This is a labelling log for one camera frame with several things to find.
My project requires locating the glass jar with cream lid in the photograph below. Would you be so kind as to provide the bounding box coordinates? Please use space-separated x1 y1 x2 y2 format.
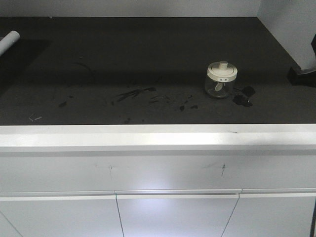
204 61 238 99

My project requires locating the rolled white paper sheet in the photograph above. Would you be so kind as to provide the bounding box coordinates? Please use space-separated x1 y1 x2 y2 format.
0 31 20 56

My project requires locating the black base block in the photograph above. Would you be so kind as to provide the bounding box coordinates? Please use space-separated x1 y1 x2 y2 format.
287 67 316 87

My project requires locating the white fume hood cabinet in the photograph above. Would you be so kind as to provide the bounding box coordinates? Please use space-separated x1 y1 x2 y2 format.
0 0 316 237

